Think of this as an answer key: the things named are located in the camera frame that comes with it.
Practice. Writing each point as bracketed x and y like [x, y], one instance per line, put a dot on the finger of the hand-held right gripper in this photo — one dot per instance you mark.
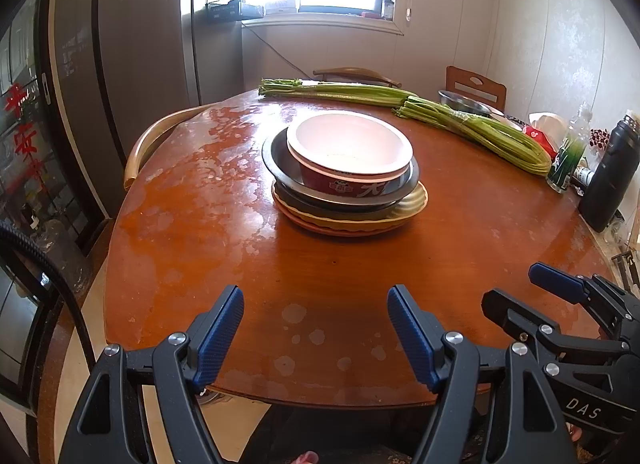
[555, 280]
[505, 311]

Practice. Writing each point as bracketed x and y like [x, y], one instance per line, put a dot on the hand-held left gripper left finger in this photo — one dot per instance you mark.
[217, 339]

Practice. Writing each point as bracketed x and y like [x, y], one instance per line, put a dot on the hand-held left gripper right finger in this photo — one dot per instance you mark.
[412, 339]

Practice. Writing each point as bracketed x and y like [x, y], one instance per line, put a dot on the yellow shell-shaped plate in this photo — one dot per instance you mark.
[410, 206]

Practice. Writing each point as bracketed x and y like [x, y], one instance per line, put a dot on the round metal pan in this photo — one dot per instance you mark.
[300, 204]

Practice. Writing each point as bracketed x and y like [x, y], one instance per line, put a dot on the grey metal bowl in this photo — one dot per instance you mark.
[275, 153]

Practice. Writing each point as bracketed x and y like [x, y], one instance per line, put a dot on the small white bottle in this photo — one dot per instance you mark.
[584, 179]

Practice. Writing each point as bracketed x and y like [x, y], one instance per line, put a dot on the black thermos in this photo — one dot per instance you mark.
[607, 183]

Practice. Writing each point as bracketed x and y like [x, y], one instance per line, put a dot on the clear bottle with green label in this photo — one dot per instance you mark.
[565, 163]

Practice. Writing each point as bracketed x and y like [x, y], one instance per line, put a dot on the red and white ornament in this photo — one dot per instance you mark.
[599, 138]

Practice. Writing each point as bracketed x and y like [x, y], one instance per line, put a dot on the wrapped celery bunch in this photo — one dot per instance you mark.
[490, 133]

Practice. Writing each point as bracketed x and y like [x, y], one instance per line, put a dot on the small steel bowl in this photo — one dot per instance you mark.
[462, 101]

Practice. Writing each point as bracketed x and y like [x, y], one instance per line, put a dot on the wooden chair with cutout back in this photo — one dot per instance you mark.
[455, 81]

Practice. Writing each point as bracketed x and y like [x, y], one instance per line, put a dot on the long celery bunch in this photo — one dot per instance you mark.
[340, 92]

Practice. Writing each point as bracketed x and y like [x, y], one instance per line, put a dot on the glass door with red decals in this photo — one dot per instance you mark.
[30, 143]

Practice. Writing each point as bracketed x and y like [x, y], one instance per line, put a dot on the wooden chair with curved back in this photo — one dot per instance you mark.
[350, 72]

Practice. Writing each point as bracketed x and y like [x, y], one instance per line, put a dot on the grey refrigerator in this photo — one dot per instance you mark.
[125, 68]

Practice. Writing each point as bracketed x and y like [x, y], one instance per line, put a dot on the small jar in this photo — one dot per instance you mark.
[387, 9]

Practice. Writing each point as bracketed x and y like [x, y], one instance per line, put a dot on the black box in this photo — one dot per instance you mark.
[235, 11]

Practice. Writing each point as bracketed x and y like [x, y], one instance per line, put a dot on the black metal bracket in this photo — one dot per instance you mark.
[625, 269]

